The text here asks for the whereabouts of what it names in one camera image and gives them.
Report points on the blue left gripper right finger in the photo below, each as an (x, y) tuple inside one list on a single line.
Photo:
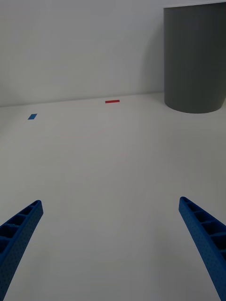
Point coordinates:
[(207, 237)]

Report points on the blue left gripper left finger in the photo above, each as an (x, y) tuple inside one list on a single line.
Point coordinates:
[(16, 240)]

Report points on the grey plastic waste bin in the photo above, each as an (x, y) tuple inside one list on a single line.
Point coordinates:
[(194, 61)]

